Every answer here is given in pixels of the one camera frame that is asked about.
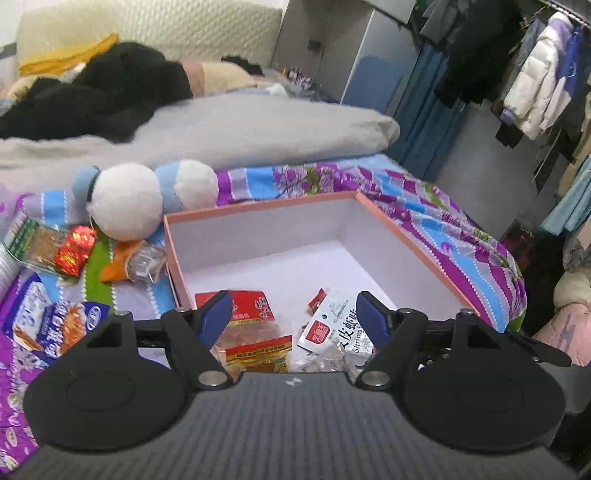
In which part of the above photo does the yellow blanket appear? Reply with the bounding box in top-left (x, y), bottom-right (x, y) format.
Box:
top-left (18, 32), bottom-right (120, 77)

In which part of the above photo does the cream and pink plush blanket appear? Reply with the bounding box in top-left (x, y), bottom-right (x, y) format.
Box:
top-left (182, 60), bottom-right (259, 90)

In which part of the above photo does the black jacket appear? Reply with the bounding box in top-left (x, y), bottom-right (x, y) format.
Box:
top-left (0, 41), bottom-right (194, 141)

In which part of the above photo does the orange and clear snack packet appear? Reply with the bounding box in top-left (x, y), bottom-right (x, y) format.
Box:
top-left (99, 240), bottom-right (168, 283)

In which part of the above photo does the black hanging coat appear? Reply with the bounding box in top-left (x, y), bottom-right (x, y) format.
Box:
top-left (434, 0), bottom-right (522, 104)

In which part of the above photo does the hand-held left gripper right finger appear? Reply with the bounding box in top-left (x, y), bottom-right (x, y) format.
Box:
top-left (355, 290), bottom-right (506, 391)

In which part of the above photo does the green striped snack packet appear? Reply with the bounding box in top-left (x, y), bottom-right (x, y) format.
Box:
top-left (2, 217), bottom-right (70, 273)

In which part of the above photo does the blue board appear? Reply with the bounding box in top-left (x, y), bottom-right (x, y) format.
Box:
top-left (342, 55), bottom-right (402, 114)

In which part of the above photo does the light blue garment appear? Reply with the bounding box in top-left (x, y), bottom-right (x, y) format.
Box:
top-left (540, 154), bottom-right (591, 236)

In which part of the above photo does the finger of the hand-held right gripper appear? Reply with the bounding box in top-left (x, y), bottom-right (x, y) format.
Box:
top-left (505, 330), bottom-right (573, 367)

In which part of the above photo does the blue curtain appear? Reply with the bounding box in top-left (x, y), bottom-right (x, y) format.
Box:
top-left (385, 44), bottom-right (467, 185)

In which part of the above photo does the red label pastry packet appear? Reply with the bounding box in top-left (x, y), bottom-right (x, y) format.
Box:
top-left (195, 290), bottom-right (294, 373)

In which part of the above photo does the metal clothes rack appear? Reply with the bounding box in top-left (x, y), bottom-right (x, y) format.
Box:
top-left (538, 0), bottom-right (591, 24)

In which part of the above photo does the pink quilted cloth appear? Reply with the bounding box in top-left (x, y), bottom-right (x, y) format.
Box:
top-left (531, 305), bottom-right (591, 365)

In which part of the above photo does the purple floral printed bedsheet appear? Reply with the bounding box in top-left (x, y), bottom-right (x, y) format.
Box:
top-left (0, 154), bottom-right (527, 472)

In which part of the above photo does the white snack packet red label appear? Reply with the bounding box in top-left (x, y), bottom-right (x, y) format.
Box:
top-left (295, 288), bottom-right (376, 356)

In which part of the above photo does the pink cardboard box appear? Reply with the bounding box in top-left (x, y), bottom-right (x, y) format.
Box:
top-left (163, 190), bottom-right (482, 374)

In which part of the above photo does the cream cloth bundle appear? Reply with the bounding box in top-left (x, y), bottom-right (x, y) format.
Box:
top-left (553, 265), bottom-right (591, 310)

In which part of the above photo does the row of small bottles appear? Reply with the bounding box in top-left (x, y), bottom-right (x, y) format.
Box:
top-left (284, 67), bottom-right (315, 87)

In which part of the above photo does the white and blue plush toy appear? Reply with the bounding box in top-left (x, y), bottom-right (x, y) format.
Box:
top-left (71, 159), bottom-right (219, 241)

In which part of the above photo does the blue and white snack bag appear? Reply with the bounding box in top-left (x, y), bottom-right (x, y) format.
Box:
top-left (4, 272), bottom-right (112, 370)

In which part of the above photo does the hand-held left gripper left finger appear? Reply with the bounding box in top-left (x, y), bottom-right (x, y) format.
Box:
top-left (85, 290), bottom-right (234, 391)

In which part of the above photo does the dark red container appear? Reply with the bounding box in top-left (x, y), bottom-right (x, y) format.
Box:
top-left (501, 219), bottom-right (539, 259)

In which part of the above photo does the red foil snack packet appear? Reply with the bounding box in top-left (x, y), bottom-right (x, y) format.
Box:
top-left (53, 225), bottom-right (98, 278)

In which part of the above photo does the white puffer jacket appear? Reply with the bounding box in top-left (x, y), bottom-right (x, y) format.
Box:
top-left (501, 11), bottom-right (583, 139)

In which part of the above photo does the grey hanging coat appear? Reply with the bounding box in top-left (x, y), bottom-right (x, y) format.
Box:
top-left (418, 0), bottom-right (458, 44)

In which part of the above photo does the grey duvet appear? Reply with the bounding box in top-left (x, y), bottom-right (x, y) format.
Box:
top-left (0, 95), bottom-right (400, 185)

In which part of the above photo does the white wardrobe cabinet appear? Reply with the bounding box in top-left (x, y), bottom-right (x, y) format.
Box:
top-left (270, 0), bottom-right (419, 116)

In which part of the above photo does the cream quilted headboard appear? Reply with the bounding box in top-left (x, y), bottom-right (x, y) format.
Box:
top-left (16, 0), bottom-right (283, 70)

